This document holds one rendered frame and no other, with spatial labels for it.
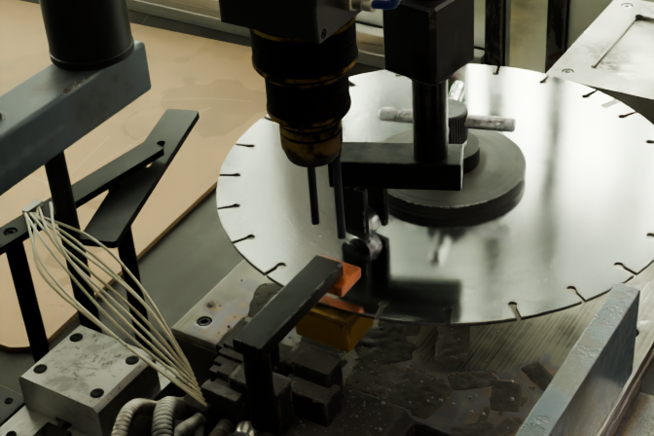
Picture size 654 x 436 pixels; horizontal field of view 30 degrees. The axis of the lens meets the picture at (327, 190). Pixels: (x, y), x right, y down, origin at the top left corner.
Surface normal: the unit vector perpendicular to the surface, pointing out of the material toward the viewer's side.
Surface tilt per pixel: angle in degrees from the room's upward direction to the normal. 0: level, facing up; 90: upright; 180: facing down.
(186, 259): 0
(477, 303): 0
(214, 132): 0
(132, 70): 90
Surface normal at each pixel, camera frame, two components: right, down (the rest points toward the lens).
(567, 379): -0.06, -0.83
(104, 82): 0.85, 0.25
